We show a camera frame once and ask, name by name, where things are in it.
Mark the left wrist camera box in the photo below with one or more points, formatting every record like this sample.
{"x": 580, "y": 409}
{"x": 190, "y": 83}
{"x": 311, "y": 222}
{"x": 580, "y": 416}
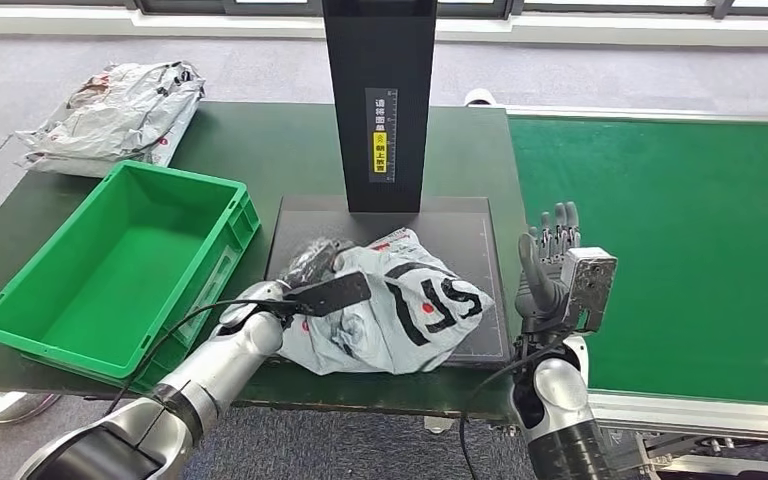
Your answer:
{"x": 334, "y": 295}

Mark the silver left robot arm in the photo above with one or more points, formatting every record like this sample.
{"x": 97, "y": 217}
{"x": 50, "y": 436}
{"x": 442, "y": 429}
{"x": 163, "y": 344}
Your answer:
{"x": 212, "y": 378}

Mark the green plastic crate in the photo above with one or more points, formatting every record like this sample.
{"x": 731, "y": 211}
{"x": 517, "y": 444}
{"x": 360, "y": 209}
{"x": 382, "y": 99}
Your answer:
{"x": 112, "y": 272}

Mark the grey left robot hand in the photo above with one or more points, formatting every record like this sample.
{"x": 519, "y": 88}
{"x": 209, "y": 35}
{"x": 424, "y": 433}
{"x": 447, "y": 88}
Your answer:
{"x": 314, "y": 262}

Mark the white parcel black red print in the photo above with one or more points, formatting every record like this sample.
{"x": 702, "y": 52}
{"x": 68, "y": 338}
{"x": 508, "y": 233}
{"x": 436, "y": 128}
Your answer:
{"x": 397, "y": 318}

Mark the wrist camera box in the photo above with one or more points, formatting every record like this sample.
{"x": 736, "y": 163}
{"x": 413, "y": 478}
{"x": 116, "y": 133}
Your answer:
{"x": 589, "y": 278}
{"x": 334, "y": 295}

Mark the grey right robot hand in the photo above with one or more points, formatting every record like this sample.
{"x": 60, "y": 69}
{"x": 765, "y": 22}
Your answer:
{"x": 540, "y": 291}

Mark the chrome table foot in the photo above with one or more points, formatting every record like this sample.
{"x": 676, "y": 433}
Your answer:
{"x": 6, "y": 405}

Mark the dark green table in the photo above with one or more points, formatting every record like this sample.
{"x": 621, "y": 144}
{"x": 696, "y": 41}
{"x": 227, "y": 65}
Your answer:
{"x": 258, "y": 146}

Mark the yellow black ruler label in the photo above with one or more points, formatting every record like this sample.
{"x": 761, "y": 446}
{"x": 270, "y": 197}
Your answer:
{"x": 381, "y": 132}

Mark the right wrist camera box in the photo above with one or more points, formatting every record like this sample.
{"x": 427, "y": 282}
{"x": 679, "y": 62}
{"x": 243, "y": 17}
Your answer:
{"x": 589, "y": 278}

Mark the white table leg bracket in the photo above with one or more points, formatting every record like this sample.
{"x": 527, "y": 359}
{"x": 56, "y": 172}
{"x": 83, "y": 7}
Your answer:
{"x": 438, "y": 425}

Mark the green conveyor belt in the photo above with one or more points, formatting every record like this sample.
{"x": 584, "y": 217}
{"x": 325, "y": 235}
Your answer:
{"x": 689, "y": 232}

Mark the aluminium conveyor frame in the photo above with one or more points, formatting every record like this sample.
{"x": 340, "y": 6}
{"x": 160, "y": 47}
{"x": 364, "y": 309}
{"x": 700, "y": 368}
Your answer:
{"x": 656, "y": 414}

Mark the black inbound scanner machine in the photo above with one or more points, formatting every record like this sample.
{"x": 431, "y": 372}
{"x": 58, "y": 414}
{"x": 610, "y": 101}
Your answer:
{"x": 377, "y": 66}

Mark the flat grey parcel red dot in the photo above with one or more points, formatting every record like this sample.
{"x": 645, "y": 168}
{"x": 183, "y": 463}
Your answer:
{"x": 89, "y": 156}

